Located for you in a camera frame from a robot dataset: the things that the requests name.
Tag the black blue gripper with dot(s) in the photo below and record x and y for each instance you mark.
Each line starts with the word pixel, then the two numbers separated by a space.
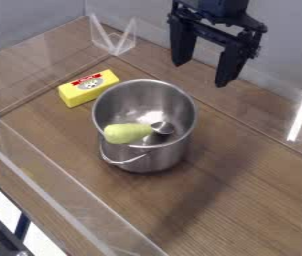
pixel 219 21

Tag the silver metal pot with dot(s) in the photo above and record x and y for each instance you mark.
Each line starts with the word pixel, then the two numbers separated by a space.
pixel 144 118

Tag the yellow butter block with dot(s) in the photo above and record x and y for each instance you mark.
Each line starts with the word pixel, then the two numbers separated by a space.
pixel 85 89

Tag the clear acrylic front barrier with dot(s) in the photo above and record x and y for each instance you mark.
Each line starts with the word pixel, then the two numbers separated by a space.
pixel 81 210

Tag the clear acrylic corner bracket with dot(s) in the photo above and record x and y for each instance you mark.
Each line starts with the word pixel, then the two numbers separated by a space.
pixel 113 42

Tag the dark metal table frame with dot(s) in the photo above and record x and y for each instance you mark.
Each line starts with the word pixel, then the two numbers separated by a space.
pixel 1 233

